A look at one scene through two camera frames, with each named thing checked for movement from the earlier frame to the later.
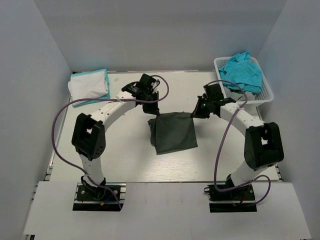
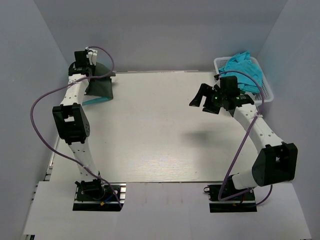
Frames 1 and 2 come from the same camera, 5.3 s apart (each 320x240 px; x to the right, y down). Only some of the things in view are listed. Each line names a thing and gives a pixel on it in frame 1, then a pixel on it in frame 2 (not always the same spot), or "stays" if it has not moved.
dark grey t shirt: x=172 y=132 → x=101 y=86
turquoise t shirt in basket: x=240 y=70 stays
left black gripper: x=153 y=110 → x=92 y=67
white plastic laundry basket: x=265 y=95 stays
